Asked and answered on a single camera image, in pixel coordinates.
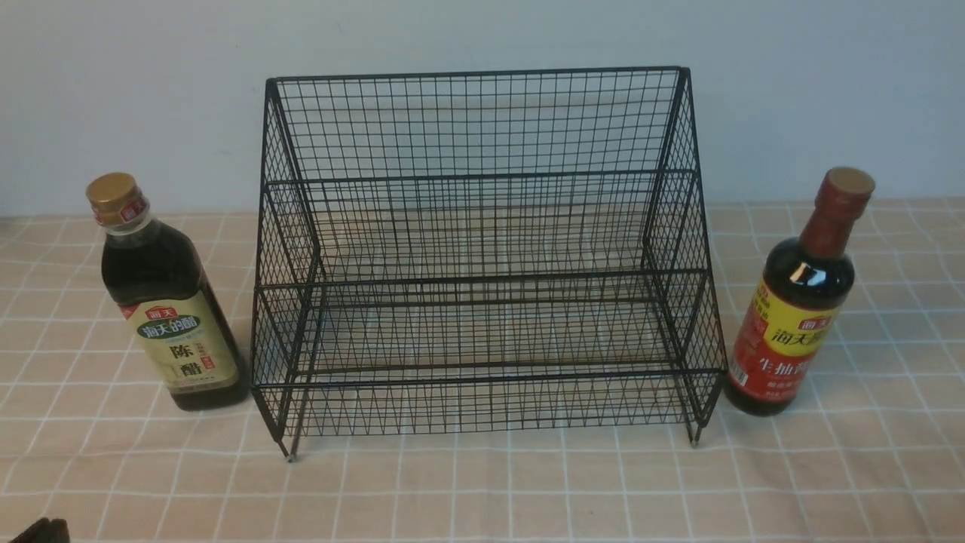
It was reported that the soy sauce bottle red cap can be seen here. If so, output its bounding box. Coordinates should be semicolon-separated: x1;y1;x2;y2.
724;167;875;417

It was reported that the vinegar bottle gold cap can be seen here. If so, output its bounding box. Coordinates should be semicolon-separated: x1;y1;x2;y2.
85;172;249;412

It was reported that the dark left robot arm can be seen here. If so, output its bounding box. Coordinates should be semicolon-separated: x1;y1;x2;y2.
9;517;70;543

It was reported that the beige checkered tablecloth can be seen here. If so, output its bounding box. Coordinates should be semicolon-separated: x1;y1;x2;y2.
1;198;964;542

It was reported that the black wire mesh shelf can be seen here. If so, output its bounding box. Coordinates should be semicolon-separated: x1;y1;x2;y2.
250;66;726;461

